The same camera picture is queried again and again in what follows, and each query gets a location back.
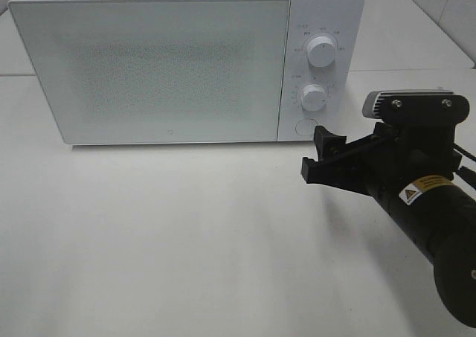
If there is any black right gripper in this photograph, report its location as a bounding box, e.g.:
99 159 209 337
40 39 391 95
300 123 463 203

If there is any white microwave door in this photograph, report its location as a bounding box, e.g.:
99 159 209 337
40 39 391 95
10 0 289 144

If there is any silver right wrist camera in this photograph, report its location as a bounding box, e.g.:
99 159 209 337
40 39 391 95
362 89 470 127

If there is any white timer knob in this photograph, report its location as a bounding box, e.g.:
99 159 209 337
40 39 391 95
299 84 328 112

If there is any upper white power knob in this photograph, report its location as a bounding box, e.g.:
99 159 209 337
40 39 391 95
305 33 337 68

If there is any round white door button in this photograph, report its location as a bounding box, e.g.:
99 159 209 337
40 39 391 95
295 118 318 137

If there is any white microwave oven body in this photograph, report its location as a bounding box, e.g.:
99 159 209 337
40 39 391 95
8 0 364 144

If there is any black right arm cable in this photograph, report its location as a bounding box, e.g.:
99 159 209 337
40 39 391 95
451 145 476 189

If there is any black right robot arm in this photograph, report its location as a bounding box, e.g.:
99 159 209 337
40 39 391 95
301 123 475 327

